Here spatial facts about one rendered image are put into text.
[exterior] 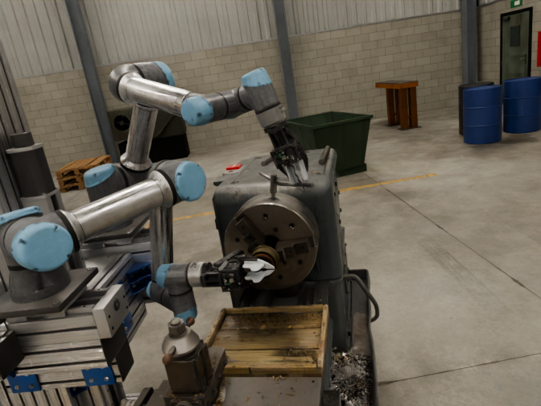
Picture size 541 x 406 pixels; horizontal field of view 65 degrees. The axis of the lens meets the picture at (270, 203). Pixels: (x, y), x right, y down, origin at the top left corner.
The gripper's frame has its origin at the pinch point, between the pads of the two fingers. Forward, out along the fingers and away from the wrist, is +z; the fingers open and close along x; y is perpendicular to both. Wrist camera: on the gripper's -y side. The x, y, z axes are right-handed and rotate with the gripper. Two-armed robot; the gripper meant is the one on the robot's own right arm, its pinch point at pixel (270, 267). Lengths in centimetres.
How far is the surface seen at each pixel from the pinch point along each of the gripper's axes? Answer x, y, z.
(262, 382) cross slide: -11.2, 35.0, 3.4
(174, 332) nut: 8.2, 43.4, -10.3
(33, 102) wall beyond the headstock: 71, -838, -772
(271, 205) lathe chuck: 14.4, -15.0, -0.5
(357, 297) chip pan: -54, -72, 20
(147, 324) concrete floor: -108, -134, -138
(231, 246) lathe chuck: 1.2, -14.7, -16.6
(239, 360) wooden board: -19.7, 17.0, -8.7
